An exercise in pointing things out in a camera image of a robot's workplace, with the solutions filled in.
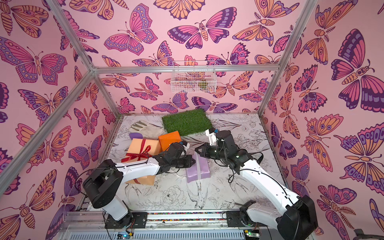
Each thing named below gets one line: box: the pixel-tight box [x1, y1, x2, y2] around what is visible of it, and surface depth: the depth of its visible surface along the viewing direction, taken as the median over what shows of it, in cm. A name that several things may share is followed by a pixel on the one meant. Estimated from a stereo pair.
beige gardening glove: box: [128, 120, 168, 140], surface depth 114 cm
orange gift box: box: [158, 131, 182, 152], surface depth 101 cm
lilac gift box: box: [186, 152, 211, 183], surface depth 83 cm
